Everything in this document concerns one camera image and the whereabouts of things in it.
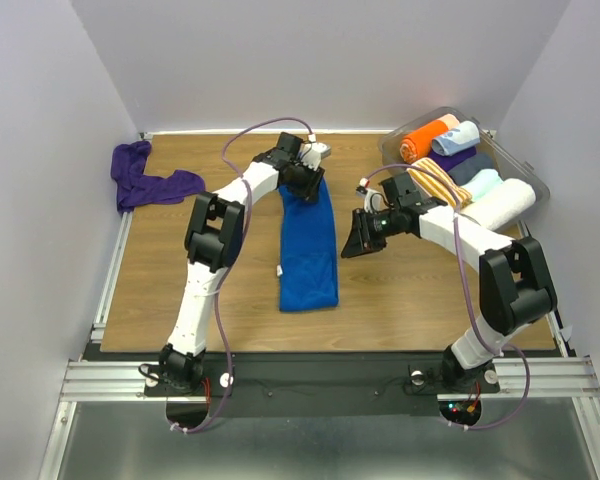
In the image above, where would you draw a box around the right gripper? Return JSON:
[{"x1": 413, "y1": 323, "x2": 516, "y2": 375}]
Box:
[{"x1": 339, "y1": 206, "x2": 400, "y2": 258}]

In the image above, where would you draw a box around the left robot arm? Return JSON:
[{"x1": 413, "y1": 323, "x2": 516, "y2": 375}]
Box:
[{"x1": 153, "y1": 132, "x2": 330, "y2": 395}]

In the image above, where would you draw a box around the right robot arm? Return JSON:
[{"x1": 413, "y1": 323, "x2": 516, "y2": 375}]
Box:
[{"x1": 341, "y1": 173, "x2": 557, "y2": 390}]

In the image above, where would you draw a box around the orange striped rolled towel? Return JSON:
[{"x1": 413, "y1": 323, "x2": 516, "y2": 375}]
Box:
[{"x1": 407, "y1": 158, "x2": 472, "y2": 208}]

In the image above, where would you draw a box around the purple rolled towel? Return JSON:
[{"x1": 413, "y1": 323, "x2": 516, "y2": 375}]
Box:
[{"x1": 428, "y1": 147, "x2": 477, "y2": 172}]

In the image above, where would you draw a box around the clear plastic bin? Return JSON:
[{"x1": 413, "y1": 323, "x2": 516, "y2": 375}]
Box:
[{"x1": 377, "y1": 106, "x2": 551, "y2": 247}]

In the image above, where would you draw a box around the dark grey rolled towel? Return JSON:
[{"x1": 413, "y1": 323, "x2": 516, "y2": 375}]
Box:
[{"x1": 448, "y1": 153, "x2": 496, "y2": 186}]

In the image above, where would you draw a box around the pale teal rolled towel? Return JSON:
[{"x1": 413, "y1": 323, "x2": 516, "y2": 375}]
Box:
[{"x1": 462, "y1": 169, "x2": 503, "y2": 202}]

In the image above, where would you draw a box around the light blue patterned rolled towel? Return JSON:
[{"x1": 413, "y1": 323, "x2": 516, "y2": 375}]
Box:
[{"x1": 431, "y1": 120, "x2": 480, "y2": 156}]

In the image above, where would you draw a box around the white rolled towel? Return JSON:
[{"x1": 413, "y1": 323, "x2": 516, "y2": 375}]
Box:
[{"x1": 461, "y1": 178, "x2": 536, "y2": 231}]

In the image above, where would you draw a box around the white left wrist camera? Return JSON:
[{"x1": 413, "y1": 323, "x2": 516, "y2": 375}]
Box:
[{"x1": 299, "y1": 133, "x2": 331, "y2": 171}]

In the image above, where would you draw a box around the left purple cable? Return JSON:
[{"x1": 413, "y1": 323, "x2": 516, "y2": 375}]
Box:
[{"x1": 167, "y1": 117, "x2": 316, "y2": 435}]

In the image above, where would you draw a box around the purple cable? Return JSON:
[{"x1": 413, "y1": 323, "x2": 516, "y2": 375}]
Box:
[
  {"x1": 167, "y1": 117, "x2": 316, "y2": 435},
  {"x1": 357, "y1": 164, "x2": 534, "y2": 432}
]

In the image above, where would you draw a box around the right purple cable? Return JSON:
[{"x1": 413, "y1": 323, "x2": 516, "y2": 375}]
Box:
[{"x1": 357, "y1": 164, "x2": 534, "y2": 432}]

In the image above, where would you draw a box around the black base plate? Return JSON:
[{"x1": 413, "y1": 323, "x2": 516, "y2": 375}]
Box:
[{"x1": 143, "y1": 352, "x2": 499, "y2": 421}]

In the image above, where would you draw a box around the aluminium frame rail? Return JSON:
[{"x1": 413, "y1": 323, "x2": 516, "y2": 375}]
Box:
[{"x1": 61, "y1": 357, "x2": 600, "y2": 402}]

